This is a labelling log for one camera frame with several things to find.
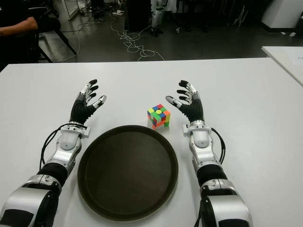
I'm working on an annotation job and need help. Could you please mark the black cabinet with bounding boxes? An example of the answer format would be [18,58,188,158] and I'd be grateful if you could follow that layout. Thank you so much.
[127,0,153,33]

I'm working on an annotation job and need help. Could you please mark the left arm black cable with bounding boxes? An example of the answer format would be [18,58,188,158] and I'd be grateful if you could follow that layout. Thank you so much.
[39,121,89,166]

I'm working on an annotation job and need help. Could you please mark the black chair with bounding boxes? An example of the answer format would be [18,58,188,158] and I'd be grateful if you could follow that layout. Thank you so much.
[35,9,78,63]

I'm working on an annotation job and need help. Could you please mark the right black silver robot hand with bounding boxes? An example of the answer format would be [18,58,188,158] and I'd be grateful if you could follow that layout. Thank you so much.
[165,79,205,123]

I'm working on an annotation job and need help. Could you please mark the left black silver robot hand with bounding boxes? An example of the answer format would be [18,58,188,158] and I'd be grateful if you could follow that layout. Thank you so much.
[69,79,107,125]

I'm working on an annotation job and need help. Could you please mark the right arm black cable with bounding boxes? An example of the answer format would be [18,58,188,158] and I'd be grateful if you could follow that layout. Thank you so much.
[209,127,225,165]

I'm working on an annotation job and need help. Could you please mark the dark brown round plate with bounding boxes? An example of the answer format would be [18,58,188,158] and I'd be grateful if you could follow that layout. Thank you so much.
[77,125,179,222]

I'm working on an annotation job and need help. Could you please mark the white tangled floor cable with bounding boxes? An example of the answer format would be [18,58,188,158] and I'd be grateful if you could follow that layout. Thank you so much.
[110,18,166,62]

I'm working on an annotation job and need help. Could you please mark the multicoloured Rubik's cube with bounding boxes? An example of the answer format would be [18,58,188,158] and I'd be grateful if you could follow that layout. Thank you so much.
[147,104,171,131]

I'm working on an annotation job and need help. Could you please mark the white machine base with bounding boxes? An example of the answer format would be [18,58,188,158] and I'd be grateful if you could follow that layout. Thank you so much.
[261,0,303,33]

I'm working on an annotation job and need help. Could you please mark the bystander bare forearm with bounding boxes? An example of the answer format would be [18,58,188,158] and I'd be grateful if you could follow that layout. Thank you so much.
[0,17,38,36]

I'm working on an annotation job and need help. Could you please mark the white cabinet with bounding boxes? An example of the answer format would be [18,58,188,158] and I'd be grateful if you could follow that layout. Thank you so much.
[52,0,82,21]

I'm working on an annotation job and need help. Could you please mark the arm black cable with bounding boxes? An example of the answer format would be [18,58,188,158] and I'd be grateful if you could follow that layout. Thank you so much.
[209,127,225,165]
[39,121,89,166]

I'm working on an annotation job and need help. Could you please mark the grey folded stand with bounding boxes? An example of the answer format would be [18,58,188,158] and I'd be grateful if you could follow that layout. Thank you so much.
[233,4,248,26]

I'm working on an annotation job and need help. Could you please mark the white side table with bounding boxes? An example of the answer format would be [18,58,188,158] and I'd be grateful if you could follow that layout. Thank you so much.
[261,46,303,87]

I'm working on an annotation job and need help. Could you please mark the seated person black clothing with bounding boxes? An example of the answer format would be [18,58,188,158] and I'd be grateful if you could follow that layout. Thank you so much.
[0,0,40,69]

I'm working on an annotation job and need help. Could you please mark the white humanoid robot legs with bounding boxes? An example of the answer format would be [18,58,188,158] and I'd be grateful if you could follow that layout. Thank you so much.
[151,0,166,36]

